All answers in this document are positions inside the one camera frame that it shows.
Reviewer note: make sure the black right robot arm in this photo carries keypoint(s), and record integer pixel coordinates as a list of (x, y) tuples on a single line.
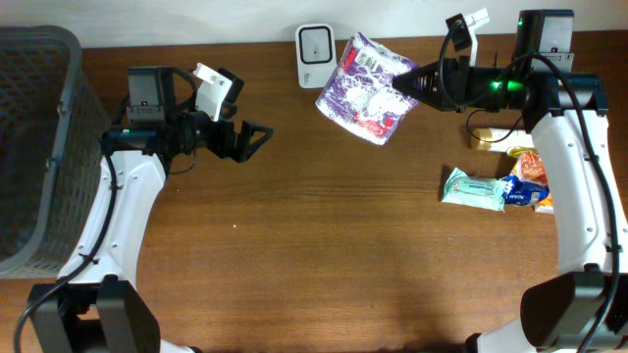
[(584, 308)]

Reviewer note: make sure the blue yellow paste sachet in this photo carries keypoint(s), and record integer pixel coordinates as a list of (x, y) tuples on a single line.
[(527, 183)]

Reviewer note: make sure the white barcode scanner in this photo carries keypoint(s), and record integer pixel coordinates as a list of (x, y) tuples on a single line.
[(316, 56)]

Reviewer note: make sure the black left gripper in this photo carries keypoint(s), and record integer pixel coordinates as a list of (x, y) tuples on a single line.
[(229, 140)]

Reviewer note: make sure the red purple tissue pack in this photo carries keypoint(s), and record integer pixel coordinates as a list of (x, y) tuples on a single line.
[(359, 96)]

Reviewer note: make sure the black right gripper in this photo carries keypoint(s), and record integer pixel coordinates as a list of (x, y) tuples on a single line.
[(443, 83)]

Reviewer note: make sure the teal toilet tissue pack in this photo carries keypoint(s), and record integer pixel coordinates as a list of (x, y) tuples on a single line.
[(484, 193)]

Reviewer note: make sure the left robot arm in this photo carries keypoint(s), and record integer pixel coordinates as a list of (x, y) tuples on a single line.
[(93, 305)]

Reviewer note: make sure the white shampoo tube gold cap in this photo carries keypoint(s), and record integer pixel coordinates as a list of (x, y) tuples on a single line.
[(500, 140)]

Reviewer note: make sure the grey plastic mesh basket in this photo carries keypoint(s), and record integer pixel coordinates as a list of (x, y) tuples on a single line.
[(51, 124)]

